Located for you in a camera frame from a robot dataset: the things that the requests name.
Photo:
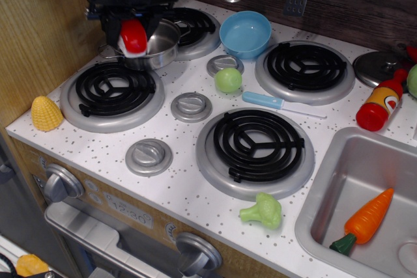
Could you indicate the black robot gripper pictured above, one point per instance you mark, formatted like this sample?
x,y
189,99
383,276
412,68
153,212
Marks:
x,y
111,13

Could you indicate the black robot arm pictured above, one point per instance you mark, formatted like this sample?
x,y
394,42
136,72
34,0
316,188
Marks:
x,y
111,14

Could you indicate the small steel pan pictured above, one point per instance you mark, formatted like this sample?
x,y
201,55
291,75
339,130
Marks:
x,y
161,49

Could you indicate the back left black burner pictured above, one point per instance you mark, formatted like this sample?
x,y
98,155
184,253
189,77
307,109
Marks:
x,y
199,32

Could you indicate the black burner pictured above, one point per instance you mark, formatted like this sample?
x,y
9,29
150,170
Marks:
x,y
199,32
243,152
305,72
109,98

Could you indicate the front left black burner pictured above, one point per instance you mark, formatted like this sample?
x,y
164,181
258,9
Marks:
x,y
109,98

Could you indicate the top silver stove knob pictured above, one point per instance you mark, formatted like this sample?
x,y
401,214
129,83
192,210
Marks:
x,y
221,62

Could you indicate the silver stove knob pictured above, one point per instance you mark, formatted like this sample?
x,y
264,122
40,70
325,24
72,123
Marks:
x,y
221,62
191,107
148,157

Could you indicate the middle silver stove knob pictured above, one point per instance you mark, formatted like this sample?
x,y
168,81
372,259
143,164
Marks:
x,y
191,107

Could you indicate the green toy apple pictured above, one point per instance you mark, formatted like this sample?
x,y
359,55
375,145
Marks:
x,y
228,80

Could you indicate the blue plastic bowl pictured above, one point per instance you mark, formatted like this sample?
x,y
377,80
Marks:
x,y
245,34

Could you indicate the yellow toy corn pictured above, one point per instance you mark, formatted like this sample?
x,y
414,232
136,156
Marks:
x,y
45,114

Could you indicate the bottom silver stove knob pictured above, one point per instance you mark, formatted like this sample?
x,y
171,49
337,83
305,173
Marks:
x,y
148,157

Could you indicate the front right black burner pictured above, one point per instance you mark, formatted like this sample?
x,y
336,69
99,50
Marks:
x,y
243,152

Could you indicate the left oven front knob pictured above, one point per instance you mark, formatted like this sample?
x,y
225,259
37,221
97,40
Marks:
x,y
61,184

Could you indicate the oven knob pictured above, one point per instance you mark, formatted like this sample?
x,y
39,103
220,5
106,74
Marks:
x,y
61,184
198,257

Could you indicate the back right black burner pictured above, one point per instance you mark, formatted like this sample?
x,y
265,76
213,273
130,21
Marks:
x,y
305,72

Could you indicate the green toy broccoli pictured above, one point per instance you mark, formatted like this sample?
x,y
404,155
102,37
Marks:
x,y
266,210

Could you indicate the right oven front knob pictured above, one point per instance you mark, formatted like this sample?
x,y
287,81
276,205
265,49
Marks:
x,y
198,257

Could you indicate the steel pot lid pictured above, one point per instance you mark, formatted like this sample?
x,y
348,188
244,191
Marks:
x,y
374,67

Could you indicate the red toy ketchup bottle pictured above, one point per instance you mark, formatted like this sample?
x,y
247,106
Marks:
x,y
382,102

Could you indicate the yellow object bottom left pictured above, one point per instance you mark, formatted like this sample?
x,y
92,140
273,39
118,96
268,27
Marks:
x,y
28,265

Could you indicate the steel sink basin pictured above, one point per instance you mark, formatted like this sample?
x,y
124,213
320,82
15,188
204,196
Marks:
x,y
358,166

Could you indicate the green toy vegetable at edge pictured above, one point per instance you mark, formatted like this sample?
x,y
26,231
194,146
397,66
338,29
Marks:
x,y
412,81

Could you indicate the orange toy carrot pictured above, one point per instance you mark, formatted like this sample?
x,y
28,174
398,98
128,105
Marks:
x,y
364,223

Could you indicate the blue handled toy knife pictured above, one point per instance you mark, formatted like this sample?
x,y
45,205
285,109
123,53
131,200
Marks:
x,y
281,104

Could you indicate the silver oven door handle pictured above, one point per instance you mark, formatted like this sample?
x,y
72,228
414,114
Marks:
x,y
106,246

